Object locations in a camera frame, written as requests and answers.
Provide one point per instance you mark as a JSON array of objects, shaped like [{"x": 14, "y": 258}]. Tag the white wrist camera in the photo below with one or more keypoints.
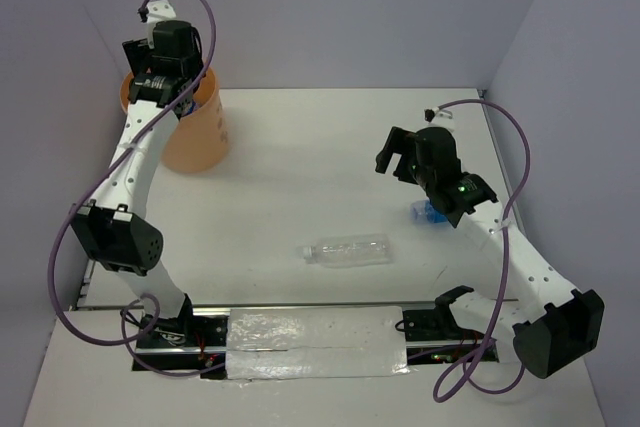
[
  {"x": 156, "y": 11},
  {"x": 442, "y": 118}
]

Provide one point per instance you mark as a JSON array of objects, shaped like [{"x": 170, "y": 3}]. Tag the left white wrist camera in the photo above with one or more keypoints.
[{"x": 156, "y": 11}]

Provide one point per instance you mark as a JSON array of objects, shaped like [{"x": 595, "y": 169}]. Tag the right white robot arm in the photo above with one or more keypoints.
[{"x": 554, "y": 323}]

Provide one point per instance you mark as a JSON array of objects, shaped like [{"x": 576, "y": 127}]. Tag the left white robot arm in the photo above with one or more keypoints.
[{"x": 111, "y": 224}]

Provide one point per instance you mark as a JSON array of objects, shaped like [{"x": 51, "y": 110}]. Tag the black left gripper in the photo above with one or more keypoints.
[{"x": 139, "y": 52}]

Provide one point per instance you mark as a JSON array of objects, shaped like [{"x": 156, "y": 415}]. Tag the orange plastic bin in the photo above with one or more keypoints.
[{"x": 188, "y": 145}]

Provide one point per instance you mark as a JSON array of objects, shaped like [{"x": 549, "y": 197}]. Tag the blue label plastic bottle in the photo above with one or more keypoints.
[{"x": 423, "y": 212}]

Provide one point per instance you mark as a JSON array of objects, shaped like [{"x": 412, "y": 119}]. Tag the silver tape sheet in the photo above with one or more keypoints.
[{"x": 336, "y": 342}]

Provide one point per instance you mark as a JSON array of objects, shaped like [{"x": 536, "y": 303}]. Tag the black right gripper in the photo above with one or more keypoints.
[{"x": 400, "y": 141}]

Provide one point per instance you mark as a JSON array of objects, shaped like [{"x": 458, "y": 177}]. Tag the black metal base rail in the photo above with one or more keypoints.
[{"x": 428, "y": 337}]

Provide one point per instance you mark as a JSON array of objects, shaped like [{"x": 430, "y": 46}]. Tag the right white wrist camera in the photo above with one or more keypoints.
[{"x": 442, "y": 118}]

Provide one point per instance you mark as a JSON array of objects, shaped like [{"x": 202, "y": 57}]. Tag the clear bottle white cap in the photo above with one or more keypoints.
[{"x": 348, "y": 251}]

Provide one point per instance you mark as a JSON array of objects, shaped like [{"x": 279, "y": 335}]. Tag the crushed clear bottle blue cap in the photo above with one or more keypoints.
[{"x": 190, "y": 109}]

